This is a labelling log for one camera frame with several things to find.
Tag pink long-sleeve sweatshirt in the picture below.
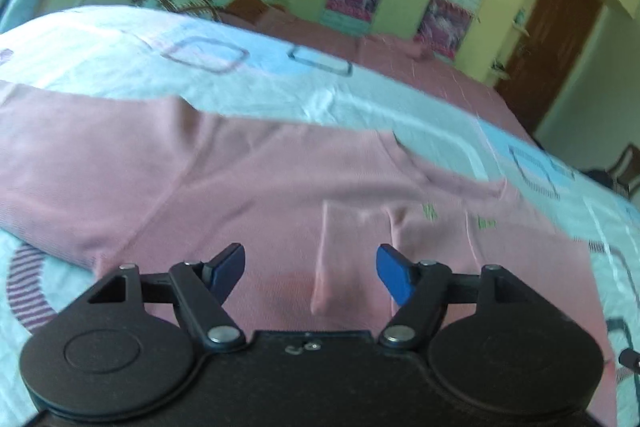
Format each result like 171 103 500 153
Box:
1 83 616 426

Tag dark wooden chair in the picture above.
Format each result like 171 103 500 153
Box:
582 143 640 200

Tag pink striped bed cover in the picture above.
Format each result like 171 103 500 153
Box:
221 8 535 144

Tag light blue patterned bed sheet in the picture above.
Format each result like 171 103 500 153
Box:
1 6 639 426

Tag lower right pink poster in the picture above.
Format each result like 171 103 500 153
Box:
414 0 473 61

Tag orange brown striped pillow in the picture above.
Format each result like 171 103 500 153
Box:
224 0 286 23

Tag brown wooden door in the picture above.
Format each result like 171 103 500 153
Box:
497 0 602 133

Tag corner wall shelves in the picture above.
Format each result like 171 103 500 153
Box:
489 0 538 83

